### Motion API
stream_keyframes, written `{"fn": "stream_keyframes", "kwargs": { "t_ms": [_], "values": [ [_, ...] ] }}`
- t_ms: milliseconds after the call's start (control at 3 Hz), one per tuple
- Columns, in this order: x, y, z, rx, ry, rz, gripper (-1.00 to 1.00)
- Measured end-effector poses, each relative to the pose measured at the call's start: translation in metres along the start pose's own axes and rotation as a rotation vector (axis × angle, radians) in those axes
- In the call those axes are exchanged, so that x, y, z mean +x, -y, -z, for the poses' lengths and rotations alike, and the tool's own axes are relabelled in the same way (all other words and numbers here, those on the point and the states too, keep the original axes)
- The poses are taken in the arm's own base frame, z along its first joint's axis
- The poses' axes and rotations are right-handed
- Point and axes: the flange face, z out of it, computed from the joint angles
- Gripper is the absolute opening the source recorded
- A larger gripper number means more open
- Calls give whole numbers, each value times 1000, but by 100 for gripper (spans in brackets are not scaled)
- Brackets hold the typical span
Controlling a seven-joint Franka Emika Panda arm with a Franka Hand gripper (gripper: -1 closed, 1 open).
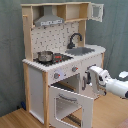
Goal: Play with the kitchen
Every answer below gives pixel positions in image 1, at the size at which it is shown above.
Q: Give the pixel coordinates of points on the wooden toy kitchen unit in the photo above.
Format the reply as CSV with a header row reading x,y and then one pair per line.
x,y
56,38

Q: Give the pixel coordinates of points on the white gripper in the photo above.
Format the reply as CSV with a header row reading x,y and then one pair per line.
x,y
98,79

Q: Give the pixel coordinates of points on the black toy stovetop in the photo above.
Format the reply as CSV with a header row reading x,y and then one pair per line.
x,y
57,58

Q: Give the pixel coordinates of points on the silver toy cooking pot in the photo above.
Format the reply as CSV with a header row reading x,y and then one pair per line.
x,y
45,56

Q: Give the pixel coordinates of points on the grey toy range hood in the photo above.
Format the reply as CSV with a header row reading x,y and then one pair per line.
x,y
48,18

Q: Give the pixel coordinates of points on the white toy oven door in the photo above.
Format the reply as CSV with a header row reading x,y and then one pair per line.
x,y
63,102

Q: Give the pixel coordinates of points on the white toy microwave door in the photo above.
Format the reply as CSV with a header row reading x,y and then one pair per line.
x,y
97,12

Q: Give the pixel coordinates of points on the grey toy sink basin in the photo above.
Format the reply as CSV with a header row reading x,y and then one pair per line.
x,y
79,51

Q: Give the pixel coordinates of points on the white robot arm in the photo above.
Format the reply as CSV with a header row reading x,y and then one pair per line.
x,y
117,87

